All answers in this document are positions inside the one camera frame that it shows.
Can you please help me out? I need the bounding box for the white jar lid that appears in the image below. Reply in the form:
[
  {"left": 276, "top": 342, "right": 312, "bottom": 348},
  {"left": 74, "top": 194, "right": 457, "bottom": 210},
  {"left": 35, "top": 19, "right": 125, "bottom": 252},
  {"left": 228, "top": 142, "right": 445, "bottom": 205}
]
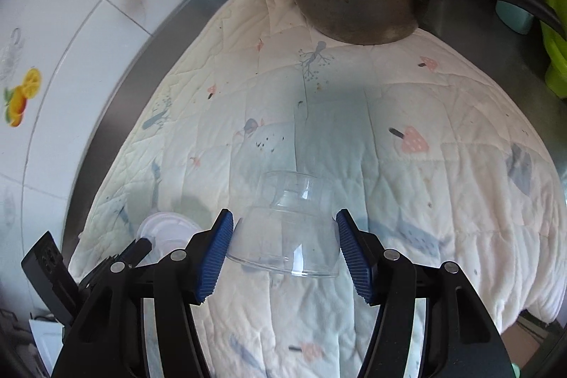
[{"left": 135, "top": 212, "right": 202, "bottom": 266}]

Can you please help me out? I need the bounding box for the white quilted mat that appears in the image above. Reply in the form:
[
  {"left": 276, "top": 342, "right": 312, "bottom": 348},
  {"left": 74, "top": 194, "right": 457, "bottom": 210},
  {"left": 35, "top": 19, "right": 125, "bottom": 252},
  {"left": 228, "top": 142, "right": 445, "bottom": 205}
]
[{"left": 68, "top": 0, "right": 567, "bottom": 378}]

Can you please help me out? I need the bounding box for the green dish rack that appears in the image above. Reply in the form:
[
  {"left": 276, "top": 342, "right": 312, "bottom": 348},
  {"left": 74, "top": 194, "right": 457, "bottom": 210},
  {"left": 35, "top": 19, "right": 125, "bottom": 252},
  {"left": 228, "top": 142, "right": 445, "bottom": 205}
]
[{"left": 541, "top": 0, "right": 567, "bottom": 100}]

